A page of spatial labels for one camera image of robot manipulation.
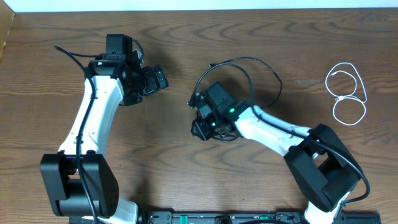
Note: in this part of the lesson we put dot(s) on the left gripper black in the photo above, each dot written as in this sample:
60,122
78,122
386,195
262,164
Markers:
153,84

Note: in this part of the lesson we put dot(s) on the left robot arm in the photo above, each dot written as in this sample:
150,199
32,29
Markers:
79,182

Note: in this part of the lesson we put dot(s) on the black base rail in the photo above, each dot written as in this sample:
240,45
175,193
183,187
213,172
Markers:
169,217

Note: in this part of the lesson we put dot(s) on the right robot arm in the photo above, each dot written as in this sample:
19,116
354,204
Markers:
323,168

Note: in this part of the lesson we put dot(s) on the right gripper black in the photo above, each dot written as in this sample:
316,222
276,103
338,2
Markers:
203,134

